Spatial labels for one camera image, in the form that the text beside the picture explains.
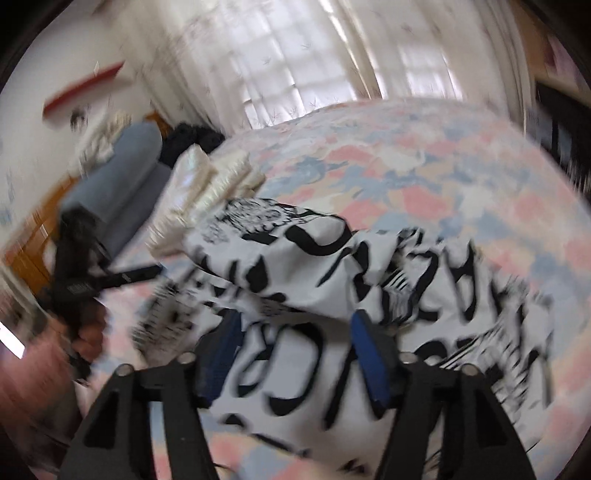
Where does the person's left hand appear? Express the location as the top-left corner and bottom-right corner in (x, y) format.
(69, 302), (110, 370)

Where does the pastel floral bed sheet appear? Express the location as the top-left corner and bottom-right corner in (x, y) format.
(78, 99), (591, 480)

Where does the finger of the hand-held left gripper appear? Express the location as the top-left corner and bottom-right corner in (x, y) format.
(99, 263), (165, 291)

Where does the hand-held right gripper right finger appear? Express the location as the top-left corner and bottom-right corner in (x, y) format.
(349, 310), (539, 480)

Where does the white patterned cloth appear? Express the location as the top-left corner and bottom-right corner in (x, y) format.
(76, 113), (127, 162)

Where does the black cloth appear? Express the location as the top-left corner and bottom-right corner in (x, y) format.
(159, 121), (227, 169)

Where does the dark wooden cabinet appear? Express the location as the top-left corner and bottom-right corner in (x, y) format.
(512, 0), (591, 185)

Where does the black and white printed garment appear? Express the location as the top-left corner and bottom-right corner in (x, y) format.
(131, 198), (555, 480)

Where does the grey-blue bolster pillow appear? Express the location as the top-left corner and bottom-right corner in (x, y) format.
(60, 122), (174, 259)

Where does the cream pillow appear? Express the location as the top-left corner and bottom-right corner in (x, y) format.
(148, 144), (266, 259)

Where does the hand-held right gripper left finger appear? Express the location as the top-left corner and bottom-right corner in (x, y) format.
(58, 310), (244, 480)

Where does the red and white wall shelf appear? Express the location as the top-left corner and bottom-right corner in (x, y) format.
(42, 60), (137, 123)

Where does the person's left forearm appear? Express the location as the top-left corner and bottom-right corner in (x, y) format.
(0, 342), (79, 462)

